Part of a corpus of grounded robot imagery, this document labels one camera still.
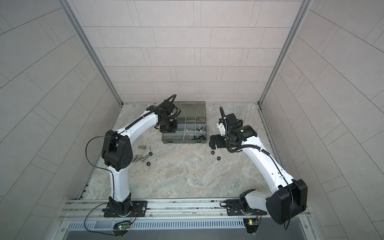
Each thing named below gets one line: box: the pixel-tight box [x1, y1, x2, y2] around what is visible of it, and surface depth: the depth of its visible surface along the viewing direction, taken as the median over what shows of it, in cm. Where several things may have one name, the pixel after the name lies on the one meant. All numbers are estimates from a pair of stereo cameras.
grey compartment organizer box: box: [161, 101, 207, 144], surface depth 99 cm
